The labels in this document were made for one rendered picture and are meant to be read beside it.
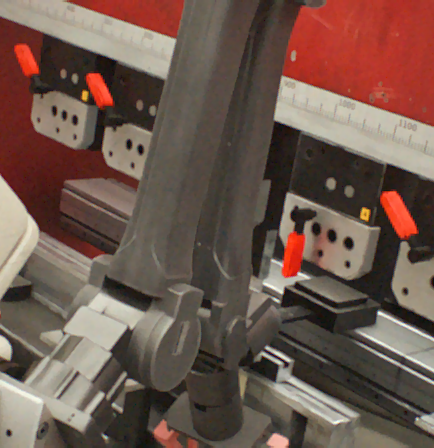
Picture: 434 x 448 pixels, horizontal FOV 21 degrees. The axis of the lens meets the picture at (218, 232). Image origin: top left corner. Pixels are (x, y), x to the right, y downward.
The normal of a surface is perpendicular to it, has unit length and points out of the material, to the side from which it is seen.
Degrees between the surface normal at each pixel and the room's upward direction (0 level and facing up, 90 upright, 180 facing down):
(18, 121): 90
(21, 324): 0
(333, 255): 90
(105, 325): 37
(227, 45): 90
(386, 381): 90
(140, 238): 81
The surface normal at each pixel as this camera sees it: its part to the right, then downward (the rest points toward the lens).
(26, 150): 0.67, 0.33
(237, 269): 0.82, 0.06
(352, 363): -0.72, 0.09
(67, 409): -0.18, -0.65
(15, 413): -0.50, 0.04
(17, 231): 0.83, 0.30
